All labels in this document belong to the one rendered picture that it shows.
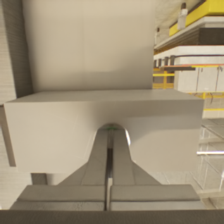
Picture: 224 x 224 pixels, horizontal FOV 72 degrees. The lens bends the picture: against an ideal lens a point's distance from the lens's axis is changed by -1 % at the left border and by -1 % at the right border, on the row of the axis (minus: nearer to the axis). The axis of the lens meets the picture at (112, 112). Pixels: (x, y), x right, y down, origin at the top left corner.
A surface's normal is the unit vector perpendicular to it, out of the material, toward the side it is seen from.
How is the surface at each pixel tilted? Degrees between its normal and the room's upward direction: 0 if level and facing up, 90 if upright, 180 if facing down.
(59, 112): 90
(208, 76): 90
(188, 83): 90
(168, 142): 90
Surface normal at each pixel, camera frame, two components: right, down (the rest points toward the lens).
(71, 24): -0.02, 0.25
